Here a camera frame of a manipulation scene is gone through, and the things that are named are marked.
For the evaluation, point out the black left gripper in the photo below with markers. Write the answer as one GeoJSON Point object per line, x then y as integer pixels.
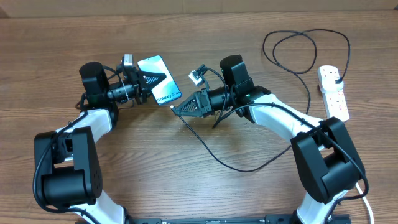
{"type": "Point", "coordinates": [138, 78]}

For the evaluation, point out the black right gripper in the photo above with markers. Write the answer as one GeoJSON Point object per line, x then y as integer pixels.
{"type": "Point", "coordinates": [203, 103]}

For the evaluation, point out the smartphone with blue screen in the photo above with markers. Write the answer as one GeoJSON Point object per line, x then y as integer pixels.
{"type": "Point", "coordinates": [162, 85]}

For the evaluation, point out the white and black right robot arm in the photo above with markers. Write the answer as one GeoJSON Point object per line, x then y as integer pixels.
{"type": "Point", "coordinates": [327, 161]}

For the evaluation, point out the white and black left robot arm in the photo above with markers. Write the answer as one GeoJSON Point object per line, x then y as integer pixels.
{"type": "Point", "coordinates": [67, 175]}

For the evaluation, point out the white charger plug adapter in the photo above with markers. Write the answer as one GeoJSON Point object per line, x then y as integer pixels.
{"type": "Point", "coordinates": [330, 85]}

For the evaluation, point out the white power strip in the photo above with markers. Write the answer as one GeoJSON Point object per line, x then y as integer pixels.
{"type": "Point", "coordinates": [335, 103]}

